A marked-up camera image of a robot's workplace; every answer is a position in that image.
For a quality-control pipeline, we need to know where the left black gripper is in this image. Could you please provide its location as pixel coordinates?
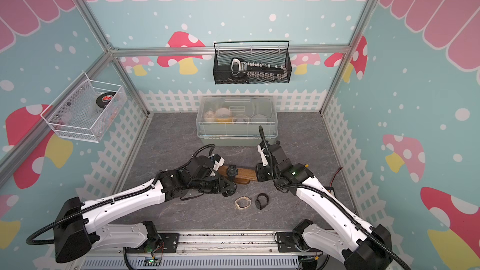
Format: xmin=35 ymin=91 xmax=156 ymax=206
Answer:
xmin=190 ymin=174 xmax=233 ymax=194

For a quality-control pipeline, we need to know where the large black digital watch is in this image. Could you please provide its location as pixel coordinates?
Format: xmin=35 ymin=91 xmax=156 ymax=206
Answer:
xmin=226 ymin=165 xmax=238 ymax=180

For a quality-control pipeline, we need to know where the wooden watch stand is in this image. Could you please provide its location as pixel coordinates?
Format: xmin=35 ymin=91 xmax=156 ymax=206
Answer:
xmin=217 ymin=165 xmax=258 ymax=185

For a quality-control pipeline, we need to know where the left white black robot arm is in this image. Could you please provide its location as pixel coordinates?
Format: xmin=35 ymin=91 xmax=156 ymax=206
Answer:
xmin=26 ymin=144 xmax=237 ymax=263

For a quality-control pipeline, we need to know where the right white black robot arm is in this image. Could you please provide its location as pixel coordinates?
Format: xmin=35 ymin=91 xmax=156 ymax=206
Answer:
xmin=257 ymin=127 xmax=410 ymax=270

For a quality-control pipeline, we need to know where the clear plastic storage box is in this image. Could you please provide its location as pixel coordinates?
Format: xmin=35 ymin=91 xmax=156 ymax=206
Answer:
xmin=196 ymin=96 xmax=278 ymax=146

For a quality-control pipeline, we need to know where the green circuit board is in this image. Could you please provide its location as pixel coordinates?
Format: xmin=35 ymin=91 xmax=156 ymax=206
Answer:
xmin=143 ymin=257 xmax=162 ymax=268

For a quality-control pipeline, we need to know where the black tape roll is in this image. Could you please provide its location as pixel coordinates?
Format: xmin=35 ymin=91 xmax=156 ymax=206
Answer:
xmin=96 ymin=91 xmax=116 ymax=109

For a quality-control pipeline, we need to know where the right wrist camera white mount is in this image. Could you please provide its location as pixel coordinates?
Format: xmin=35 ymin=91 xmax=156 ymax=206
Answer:
xmin=257 ymin=144 xmax=269 ymax=167

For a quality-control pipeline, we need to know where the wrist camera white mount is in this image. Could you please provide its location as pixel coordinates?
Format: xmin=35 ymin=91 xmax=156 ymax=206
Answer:
xmin=257 ymin=144 xmax=269 ymax=167
xmin=210 ymin=154 xmax=225 ymax=171

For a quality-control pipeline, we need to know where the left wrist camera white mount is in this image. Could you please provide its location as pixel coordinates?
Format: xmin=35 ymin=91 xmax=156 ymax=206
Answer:
xmin=210 ymin=154 xmax=225 ymax=171

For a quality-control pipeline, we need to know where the beige strap watch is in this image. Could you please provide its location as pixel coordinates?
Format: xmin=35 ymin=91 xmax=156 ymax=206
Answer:
xmin=234 ymin=196 xmax=252 ymax=211

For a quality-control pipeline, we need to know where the red black wire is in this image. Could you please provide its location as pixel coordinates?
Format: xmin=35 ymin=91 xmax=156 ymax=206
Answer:
xmin=329 ymin=166 xmax=344 ymax=188

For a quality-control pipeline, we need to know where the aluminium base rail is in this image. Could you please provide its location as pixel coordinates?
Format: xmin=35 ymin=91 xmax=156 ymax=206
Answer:
xmin=70 ymin=230 xmax=327 ymax=270

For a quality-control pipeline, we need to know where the black wire mesh basket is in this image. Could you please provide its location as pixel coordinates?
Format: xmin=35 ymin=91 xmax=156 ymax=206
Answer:
xmin=212 ymin=40 xmax=292 ymax=85

